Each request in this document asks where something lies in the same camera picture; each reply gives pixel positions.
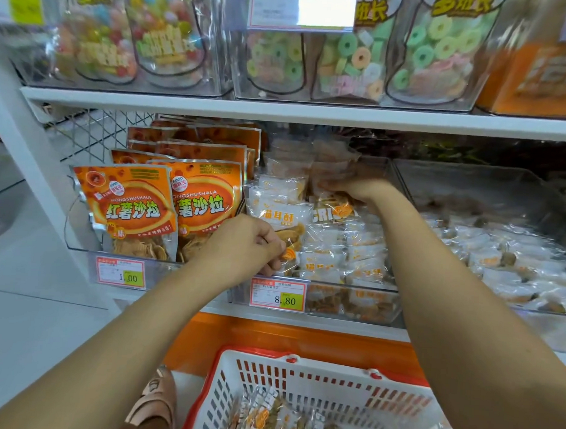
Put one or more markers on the yellow cat candy bag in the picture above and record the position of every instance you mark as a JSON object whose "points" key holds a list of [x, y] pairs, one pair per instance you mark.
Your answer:
{"points": [[165, 29], [99, 35]]}

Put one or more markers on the person's left hand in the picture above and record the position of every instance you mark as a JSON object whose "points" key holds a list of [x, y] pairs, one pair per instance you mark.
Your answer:
{"points": [[239, 255]]}

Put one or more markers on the person's right forearm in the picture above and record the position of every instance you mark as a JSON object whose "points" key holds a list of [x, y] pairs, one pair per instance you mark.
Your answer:
{"points": [[475, 323]]}

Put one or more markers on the person's left forearm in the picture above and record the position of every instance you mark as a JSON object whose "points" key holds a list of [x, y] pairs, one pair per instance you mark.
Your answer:
{"points": [[99, 363]]}

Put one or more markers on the pink clog sandal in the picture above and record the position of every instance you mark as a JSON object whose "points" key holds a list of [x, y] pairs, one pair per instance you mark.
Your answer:
{"points": [[153, 403]]}

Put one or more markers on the white koala candy bag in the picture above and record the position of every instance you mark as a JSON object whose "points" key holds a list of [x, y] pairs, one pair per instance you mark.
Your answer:
{"points": [[351, 60], [276, 62], [440, 50]]}

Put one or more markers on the white red-rimmed shopping basket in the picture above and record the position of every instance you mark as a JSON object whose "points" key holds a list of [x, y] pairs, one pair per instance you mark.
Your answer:
{"points": [[285, 371]]}

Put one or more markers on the pile of small brown snacks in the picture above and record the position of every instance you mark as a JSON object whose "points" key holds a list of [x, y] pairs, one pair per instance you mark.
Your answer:
{"points": [[274, 418]]}

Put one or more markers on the orange label snack bag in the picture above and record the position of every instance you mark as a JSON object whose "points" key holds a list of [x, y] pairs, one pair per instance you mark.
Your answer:
{"points": [[537, 78]]}

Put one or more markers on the person's right hand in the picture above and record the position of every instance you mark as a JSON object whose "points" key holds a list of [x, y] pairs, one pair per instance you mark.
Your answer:
{"points": [[359, 184]]}

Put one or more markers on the white snack shelf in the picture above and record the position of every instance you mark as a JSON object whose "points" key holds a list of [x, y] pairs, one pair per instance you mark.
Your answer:
{"points": [[315, 114]]}

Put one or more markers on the row of clear snacks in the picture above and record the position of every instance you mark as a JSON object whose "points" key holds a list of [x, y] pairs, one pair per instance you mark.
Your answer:
{"points": [[506, 264], [347, 257]]}

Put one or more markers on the stack of orange packets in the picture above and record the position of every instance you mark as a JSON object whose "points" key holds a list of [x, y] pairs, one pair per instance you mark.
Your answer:
{"points": [[129, 205]]}

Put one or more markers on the orange shelf base panel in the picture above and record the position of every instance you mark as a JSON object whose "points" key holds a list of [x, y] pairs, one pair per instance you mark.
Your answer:
{"points": [[221, 336]]}

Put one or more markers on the clear plastic bin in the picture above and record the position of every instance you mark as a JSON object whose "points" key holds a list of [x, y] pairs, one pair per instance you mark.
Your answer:
{"points": [[516, 16], [75, 259], [230, 88], [392, 301], [490, 184], [219, 78]]}

